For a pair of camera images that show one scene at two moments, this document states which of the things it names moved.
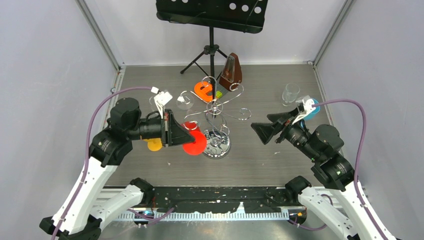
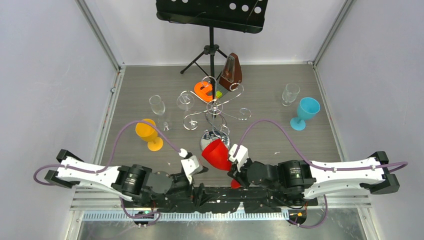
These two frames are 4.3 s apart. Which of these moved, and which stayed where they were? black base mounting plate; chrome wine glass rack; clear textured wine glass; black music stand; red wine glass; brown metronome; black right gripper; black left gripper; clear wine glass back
Moved: black right gripper; black left gripper; red wine glass
Stayed: black base mounting plate; brown metronome; clear wine glass back; chrome wine glass rack; black music stand; clear textured wine glass
